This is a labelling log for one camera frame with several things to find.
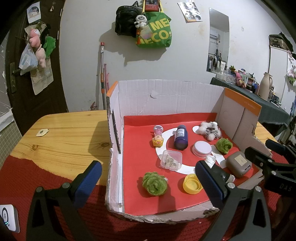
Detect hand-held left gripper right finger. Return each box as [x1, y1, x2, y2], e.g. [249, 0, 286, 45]
[195, 160, 271, 241]

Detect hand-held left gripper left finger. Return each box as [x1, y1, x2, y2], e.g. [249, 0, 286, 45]
[26, 160, 102, 241]

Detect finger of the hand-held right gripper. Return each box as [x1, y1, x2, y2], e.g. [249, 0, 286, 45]
[265, 138, 296, 163]
[244, 146, 296, 180]

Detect yellow bottle cap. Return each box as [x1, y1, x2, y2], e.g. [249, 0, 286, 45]
[183, 174, 204, 194]

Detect grey rounded square case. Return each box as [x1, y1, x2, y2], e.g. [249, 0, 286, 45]
[225, 151, 252, 178]

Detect black roll with white paper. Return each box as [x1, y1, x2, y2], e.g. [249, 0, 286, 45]
[205, 155, 236, 184]

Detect green fuzzy pom-pom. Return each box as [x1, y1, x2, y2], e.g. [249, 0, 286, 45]
[216, 138, 233, 154]
[142, 171, 168, 197]

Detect white round tin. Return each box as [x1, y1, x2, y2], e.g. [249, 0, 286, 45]
[192, 141, 213, 158]

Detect clear plastic small box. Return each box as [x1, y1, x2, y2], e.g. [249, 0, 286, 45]
[160, 149, 182, 171]

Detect white plush star with bow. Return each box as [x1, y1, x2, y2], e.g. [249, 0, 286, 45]
[196, 121, 222, 141]

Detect dark blue bottle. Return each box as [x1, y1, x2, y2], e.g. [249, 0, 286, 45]
[173, 124, 189, 150]

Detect small pink yellow doll figure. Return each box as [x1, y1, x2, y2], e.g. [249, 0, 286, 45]
[152, 125, 164, 147]

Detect orange cardboard box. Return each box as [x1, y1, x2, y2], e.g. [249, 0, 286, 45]
[105, 79, 273, 224]

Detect side table with dark cloth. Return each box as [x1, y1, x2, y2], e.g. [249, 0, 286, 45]
[210, 77, 289, 137]

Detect black box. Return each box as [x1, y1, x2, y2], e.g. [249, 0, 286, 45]
[269, 87, 282, 106]

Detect beige thermos jug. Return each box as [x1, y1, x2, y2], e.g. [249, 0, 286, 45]
[257, 72, 273, 101]

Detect white fridge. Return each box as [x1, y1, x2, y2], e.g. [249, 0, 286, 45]
[268, 45, 296, 109]

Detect flower decoration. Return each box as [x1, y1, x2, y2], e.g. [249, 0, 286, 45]
[287, 65, 296, 86]

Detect pink plush doll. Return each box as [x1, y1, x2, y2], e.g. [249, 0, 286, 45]
[235, 73, 248, 89]

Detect red knitted mat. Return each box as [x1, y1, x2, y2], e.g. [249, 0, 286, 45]
[0, 152, 296, 241]

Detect assorted small toiletries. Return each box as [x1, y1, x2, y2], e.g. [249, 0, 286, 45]
[215, 66, 259, 93]

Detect white square device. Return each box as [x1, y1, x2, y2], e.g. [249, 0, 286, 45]
[0, 204, 20, 233]

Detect dark brown door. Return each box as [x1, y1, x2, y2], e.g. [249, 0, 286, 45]
[5, 0, 70, 137]

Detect dark patterned bag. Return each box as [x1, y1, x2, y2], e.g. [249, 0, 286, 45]
[269, 32, 294, 51]

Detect pink pole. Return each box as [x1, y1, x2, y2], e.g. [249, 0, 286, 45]
[103, 63, 110, 91]

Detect beige cloth hanging organizer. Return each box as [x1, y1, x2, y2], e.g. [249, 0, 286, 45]
[30, 58, 55, 95]

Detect metal mop pole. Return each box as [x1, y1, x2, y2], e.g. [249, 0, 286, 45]
[100, 42, 107, 96]

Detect pink plush toy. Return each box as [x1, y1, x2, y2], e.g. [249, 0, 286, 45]
[28, 29, 41, 48]
[35, 44, 46, 68]

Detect translucent plastic bag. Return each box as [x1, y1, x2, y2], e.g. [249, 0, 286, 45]
[18, 43, 38, 76]

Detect green plush toy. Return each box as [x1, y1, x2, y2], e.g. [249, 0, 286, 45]
[43, 36, 56, 58]

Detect green tote bag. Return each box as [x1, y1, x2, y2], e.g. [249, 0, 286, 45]
[135, 10, 173, 49]

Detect black bag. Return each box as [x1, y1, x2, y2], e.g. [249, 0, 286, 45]
[114, 5, 142, 37]

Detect picture on door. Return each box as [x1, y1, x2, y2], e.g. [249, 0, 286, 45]
[26, 1, 42, 24]

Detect small red bag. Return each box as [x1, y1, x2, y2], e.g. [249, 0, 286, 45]
[143, 0, 162, 12]

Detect wall mirror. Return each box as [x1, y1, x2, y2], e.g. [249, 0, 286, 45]
[206, 8, 230, 74]

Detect door handle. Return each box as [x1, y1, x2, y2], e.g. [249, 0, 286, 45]
[9, 62, 21, 93]

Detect wall photo sheet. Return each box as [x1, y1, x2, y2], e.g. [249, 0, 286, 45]
[178, 1, 203, 23]

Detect white plush keychain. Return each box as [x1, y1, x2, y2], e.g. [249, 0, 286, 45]
[135, 14, 148, 29]

